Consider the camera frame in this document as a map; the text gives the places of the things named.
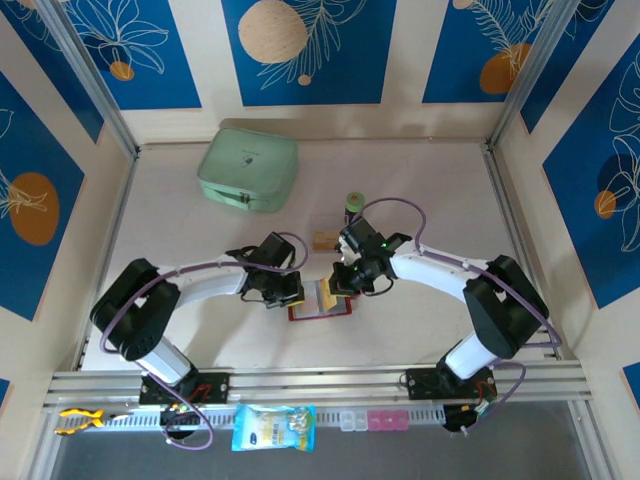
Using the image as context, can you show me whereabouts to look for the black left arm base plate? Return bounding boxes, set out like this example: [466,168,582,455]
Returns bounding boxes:
[138,370,231,405]

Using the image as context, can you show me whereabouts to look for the red-framed clear box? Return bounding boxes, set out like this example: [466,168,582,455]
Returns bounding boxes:
[287,294,355,322]

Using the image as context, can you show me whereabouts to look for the white slotted cable duct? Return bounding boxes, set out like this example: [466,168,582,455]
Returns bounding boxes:
[102,405,446,431]

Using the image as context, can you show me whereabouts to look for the black bottle green lid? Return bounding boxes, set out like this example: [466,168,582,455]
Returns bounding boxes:
[343,191,365,224]

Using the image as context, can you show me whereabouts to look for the blue snack bag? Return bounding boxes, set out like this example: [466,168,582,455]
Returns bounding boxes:
[231,403,318,454]

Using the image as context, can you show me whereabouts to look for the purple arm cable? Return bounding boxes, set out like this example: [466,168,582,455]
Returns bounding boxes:
[98,230,310,451]
[355,197,563,437]

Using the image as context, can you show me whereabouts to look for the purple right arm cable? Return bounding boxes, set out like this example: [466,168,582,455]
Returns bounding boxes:
[355,197,563,437]

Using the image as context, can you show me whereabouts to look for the yellow handled pliers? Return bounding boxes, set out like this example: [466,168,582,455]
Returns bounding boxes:
[55,407,134,436]

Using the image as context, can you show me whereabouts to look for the long aluminium base rail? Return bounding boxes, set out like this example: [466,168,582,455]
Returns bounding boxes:
[42,360,594,411]

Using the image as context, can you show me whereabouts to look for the aluminium side rail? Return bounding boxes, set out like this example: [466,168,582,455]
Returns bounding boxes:
[73,149,140,372]
[483,144,571,362]

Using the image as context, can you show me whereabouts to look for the grey metal sheet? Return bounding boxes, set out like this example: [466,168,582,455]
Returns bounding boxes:
[29,399,609,480]

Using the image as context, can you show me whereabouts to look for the mint green zipper pouch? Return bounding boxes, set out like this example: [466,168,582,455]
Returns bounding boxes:
[198,127,300,215]

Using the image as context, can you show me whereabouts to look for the aluminium frame post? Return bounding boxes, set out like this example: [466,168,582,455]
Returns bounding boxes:
[37,0,140,157]
[485,0,576,151]

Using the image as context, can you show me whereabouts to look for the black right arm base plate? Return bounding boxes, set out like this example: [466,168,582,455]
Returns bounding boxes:
[405,367,497,401]

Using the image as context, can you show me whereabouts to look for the pink plastic pill box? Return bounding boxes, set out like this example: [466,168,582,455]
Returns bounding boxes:
[367,409,410,432]

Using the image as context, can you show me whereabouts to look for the clear plastic pill box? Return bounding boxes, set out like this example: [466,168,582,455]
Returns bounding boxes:
[339,410,369,433]

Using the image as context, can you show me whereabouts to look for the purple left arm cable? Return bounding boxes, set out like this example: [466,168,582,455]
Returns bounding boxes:
[98,230,310,451]

